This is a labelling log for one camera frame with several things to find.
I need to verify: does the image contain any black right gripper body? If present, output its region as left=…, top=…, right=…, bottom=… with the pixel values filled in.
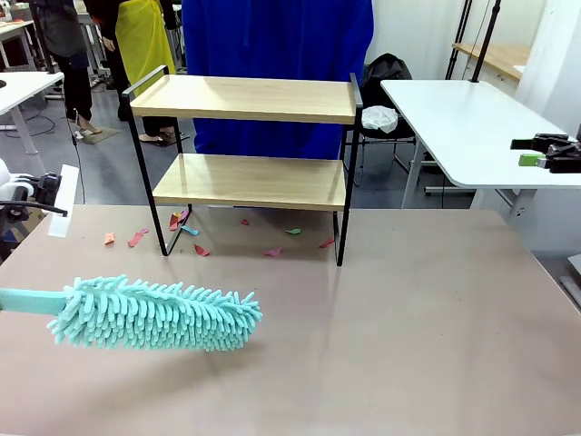
left=547, top=140, right=581, bottom=174

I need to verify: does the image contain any teal chenille duster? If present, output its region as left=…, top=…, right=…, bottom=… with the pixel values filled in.
left=0, top=273, right=263, bottom=353

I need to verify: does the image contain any two-tier wooden metal shelf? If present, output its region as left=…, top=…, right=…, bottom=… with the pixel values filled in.
left=121, top=64, right=364, bottom=267

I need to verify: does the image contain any large white desk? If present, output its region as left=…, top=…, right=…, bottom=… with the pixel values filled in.
left=379, top=79, right=581, bottom=223

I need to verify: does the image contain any light wooden table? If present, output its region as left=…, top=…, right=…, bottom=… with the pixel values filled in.
left=452, top=42, right=532, bottom=96

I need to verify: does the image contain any black tripod pole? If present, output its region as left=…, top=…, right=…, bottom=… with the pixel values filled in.
left=444, top=0, right=473, bottom=82
left=469, top=0, right=503, bottom=84
left=27, top=0, right=59, bottom=74

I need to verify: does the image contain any black chair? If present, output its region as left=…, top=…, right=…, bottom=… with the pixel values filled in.
left=353, top=53, right=426, bottom=187

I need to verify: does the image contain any crumpled white plastic bag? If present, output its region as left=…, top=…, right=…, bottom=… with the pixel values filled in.
left=361, top=104, right=399, bottom=134

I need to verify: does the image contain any black jacket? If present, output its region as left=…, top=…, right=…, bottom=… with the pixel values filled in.
left=362, top=53, right=413, bottom=110

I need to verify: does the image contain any grey floor mat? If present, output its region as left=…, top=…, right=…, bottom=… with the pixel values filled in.
left=138, top=131, right=192, bottom=149
left=76, top=126, right=122, bottom=145

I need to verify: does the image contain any person in yellow apron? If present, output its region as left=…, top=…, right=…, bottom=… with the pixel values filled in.
left=84, top=0, right=187, bottom=147

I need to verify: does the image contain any white flat strip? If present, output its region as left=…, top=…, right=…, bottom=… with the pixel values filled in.
left=46, top=163, right=81, bottom=239

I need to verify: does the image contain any person in dark jacket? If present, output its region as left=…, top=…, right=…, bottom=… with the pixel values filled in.
left=38, top=0, right=105, bottom=137

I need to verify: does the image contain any light wooden workbench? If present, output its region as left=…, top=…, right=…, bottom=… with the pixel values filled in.
left=0, top=17, right=37, bottom=72

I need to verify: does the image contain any thin black cable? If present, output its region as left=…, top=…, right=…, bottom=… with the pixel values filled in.
left=67, top=117, right=87, bottom=205

